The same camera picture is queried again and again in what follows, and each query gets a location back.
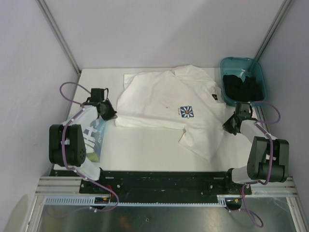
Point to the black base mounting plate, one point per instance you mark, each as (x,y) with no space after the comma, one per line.
(215,183)

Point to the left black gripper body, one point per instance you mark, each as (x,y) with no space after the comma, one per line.
(109,112)

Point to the black t shirt in bin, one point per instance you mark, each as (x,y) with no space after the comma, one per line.
(242,91)

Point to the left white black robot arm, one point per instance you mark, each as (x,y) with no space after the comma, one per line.
(87,170)

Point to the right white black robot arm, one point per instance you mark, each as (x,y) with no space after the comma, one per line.
(269,156)

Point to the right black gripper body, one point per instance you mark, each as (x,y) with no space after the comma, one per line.
(229,124)

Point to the white t shirt flower print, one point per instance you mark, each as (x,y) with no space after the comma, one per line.
(185,98)

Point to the teal plastic bin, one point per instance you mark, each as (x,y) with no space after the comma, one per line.
(242,67)

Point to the folded blue printed t shirt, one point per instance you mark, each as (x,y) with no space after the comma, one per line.
(94,140)

